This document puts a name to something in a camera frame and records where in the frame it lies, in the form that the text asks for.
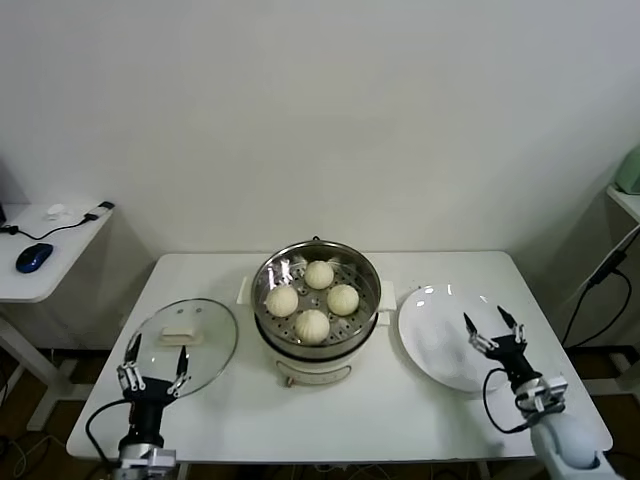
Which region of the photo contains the mint green appliance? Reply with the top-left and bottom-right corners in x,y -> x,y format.
613,144 -> 640,196

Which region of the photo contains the perforated steel steamer basket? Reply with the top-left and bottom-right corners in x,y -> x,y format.
251,241 -> 384,361

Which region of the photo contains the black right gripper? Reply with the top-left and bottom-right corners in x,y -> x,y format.
462,306 -> 542,390

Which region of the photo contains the white hanging cable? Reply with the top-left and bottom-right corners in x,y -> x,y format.
559,229 -> 640,311

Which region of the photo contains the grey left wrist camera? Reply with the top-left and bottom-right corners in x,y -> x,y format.
147,446 -> 178,470

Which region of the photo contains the black and white adapter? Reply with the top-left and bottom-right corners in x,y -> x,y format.
83,200 -> 116,221

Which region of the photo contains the round white plate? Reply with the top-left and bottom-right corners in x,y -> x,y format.
398,284 -> 521,394

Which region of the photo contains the thin black desk cable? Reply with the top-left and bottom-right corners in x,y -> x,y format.
0,212 -> 99,242

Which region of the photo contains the blue computer mouse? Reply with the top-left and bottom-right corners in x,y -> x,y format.
15,242 -> 55,274

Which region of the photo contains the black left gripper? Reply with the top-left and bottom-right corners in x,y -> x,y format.
116,332 -> 194,442

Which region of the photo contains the round glass pot lid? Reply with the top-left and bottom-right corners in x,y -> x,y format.
124,298 -> 240,400

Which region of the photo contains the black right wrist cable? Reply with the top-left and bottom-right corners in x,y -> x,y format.
481,367 -> 532,435

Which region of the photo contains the white steamed baozi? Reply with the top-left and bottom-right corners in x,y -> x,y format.
265,285 -> 300,317
326,284 -> 361,317
303,259 -> 335,290
294,308 -> 331,346

